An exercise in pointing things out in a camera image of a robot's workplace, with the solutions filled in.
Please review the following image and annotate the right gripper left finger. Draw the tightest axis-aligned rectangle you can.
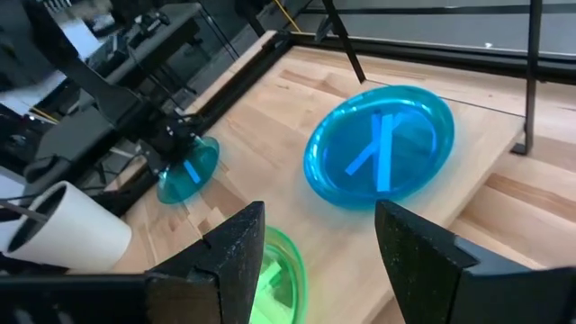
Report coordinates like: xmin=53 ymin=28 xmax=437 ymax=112
xmin=146 ymin=201 xmax=267 ymax=324

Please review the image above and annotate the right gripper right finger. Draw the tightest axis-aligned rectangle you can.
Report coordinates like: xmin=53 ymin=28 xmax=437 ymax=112
xmin=374 ymin=200 xmax=481 ymax=324

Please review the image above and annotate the blue translucent plastic plate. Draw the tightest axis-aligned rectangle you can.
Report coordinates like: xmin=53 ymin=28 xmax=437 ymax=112
xmin=156 ymin=136 xmax=221 ymax=205
xmin=303 ymin=84 xmax=456 ymax=211
xmin=303 ymin=85 xmax=456 ymax=212
xmin=303 ymin=85 xmax=456 ymax=211

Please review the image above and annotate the green translucent plastic plate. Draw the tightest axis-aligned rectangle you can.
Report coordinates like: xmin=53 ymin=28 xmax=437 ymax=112
xmin=249 ymin=225 xmax=311 ymax=324
xmin=249 ymin=227 xmax=311 ymax=324

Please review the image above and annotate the black metal shelf wooden board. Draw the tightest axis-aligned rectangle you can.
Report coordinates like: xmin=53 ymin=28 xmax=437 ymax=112
xmin=188 ymin=0 xmax=545 ymax=324

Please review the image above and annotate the grey desk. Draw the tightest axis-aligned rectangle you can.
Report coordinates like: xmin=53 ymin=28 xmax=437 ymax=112
xmin=80 ymin=2 xmax=203 ymax=91

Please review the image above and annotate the white plant pot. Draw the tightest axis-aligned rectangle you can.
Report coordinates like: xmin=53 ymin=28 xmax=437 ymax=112
xmin=4 ymin=180 xmax=133 ymax=275

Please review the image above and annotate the yellow cable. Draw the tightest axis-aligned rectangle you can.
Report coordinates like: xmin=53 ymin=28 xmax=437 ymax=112
xmin=273 ymin=0 xmax=302 ymax=33

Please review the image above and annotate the black table rig frame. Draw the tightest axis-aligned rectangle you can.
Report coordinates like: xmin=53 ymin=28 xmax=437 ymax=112
xmin=89 ymin=29 xmax=576 ymax=217

